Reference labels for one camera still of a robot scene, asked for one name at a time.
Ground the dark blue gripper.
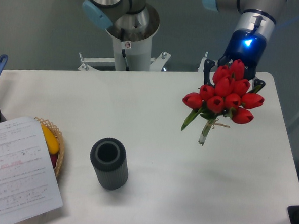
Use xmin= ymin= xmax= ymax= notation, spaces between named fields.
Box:
xmin=203 ymin=30 xmax=267 ymax=94

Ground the red tulip bouquet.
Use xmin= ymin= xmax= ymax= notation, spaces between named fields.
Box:
xmin=180 ymin=59 xmax=265 ymax=146

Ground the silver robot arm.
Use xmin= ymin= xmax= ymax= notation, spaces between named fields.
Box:
xmin=202 ymin=0 xmax=287 ymax=93

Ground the dark grey ribbed vase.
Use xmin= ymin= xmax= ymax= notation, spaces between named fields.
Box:
xmin=90 ymin=137 xmax=129 ymax=190

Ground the woven wicker basket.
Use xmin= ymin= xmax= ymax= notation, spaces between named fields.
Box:
xmin=35 ymin=117 xmax=65 ymax=178

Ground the yellow fruit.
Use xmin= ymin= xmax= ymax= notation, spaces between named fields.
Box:
xmin=41 ymin=124 xmax=59 ymax=154

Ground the red fruit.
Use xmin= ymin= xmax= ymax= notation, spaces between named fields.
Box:
xmin=50 ymin=154 xmax=58 ymax=169

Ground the printed white paper sheet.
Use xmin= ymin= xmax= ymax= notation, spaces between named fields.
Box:
xmin=0 ymin=117 xmax=63 ymax=224

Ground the white metal base bracket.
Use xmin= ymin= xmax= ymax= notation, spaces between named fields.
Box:
xmin=78 ymin=52 xmax=171 ymax=72

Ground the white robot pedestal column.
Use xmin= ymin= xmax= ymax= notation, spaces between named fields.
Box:
xmin=78 ymin=0 xmax=162 ymax=74

